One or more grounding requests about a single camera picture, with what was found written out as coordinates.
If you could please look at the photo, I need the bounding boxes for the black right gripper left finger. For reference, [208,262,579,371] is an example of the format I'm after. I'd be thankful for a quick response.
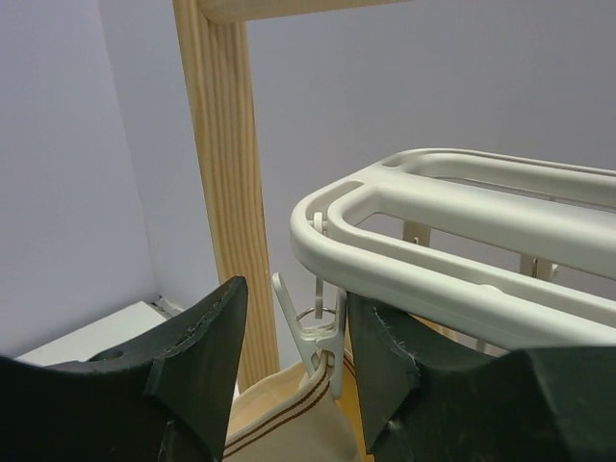
[1,276,248,461]

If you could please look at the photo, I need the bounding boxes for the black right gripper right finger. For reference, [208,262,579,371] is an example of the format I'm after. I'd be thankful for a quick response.
[347,295,615,461]

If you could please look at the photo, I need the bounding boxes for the beige striped underwear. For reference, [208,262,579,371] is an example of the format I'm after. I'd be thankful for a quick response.
[223,353,374,461]

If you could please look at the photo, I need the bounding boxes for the white corner clothes clip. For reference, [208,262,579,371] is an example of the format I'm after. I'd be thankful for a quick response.
[271,272,347,399]

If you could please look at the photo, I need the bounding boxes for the white plastic clip hanger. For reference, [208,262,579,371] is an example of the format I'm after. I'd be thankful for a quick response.
[290,148,615,350]

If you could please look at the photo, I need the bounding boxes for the wooden hanger stand frame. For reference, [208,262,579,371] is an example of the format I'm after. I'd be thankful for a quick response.
[171,0,420,390]

